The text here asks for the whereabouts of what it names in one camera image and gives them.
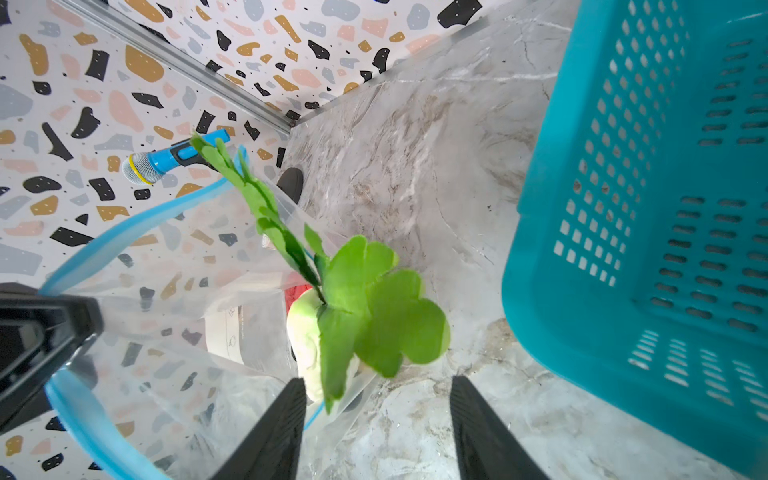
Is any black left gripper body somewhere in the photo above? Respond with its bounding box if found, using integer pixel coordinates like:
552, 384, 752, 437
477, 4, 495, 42
1, 283, 104, 434

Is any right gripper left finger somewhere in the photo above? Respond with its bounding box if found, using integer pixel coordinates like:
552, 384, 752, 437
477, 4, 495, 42
212, 378, 306, 480

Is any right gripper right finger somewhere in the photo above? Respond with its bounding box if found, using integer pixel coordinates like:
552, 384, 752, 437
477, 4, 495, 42
450, 376, 548, 480

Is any red strawberry toy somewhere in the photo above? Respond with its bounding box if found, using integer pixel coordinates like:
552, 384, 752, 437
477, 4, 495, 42
284, 284, 312, 312

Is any clear zip top bag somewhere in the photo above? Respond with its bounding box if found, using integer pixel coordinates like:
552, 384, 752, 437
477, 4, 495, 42
38, 143, 385, 480

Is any white radish toy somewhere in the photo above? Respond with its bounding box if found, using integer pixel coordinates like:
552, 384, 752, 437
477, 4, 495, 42
190, 135, 451, 410

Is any blue microphone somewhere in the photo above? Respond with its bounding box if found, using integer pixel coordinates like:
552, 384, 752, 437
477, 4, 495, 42
121, 138, 214, 185

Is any teal plastic basket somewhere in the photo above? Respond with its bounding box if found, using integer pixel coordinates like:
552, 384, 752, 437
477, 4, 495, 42
502, 1, 767, 479

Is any black microphone stand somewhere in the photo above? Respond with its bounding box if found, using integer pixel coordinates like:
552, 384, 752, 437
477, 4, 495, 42
276, 167, 304, 204

